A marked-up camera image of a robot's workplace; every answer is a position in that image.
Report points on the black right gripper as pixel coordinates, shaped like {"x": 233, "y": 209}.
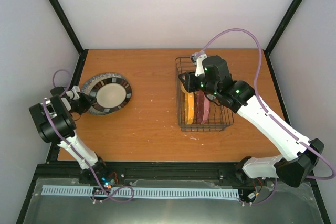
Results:
{"x": 189, "y": 85}

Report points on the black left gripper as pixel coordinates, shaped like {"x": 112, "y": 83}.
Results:
{"x": 88, "y": 103}

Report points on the pink dotted scalloped plate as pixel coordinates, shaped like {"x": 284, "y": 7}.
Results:
{"x": 202, "y": 104}

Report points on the black rimmed cream plate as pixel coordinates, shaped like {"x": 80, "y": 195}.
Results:
{"x": 113, "y": 95}

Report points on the yellow dotted scalloped plate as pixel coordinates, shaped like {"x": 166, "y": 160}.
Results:
{"x": 189, "y": 108}

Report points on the yellow ceramic mug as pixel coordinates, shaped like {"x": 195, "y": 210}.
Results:
{"x": 183, "y": 87}

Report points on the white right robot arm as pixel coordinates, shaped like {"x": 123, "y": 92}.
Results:
{"x": 298, "y": 154}

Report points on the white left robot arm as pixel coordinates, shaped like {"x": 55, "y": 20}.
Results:
{"x": 55, "y": 124}

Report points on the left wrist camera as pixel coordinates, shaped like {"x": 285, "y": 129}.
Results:
{"x": 73, "y": 94}

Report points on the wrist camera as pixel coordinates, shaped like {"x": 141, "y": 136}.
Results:
{"x": 73, "y": 94}
{"x": 197, "y": 59}

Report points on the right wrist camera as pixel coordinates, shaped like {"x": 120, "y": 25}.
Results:
{"x": 197, "y": 59}

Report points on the black wire dish rack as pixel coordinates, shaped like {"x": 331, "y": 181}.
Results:
{"x": 219, "y": 117}

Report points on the black aluminium frame rail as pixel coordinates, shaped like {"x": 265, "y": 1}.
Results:
{"x": 224, "y": 174}

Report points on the light blue cable duct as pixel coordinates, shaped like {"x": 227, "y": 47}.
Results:
{"x": 144, "y": 193}

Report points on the black left corner post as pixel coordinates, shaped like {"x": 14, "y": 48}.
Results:
{"x": 67, "y": 25}

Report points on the black corner post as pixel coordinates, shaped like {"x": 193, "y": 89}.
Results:
{"x": 289, "y": 14}
{"x": 67, "y": 25}

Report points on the black right corner post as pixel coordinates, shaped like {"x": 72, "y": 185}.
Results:
{"x": 289, "y": 14}

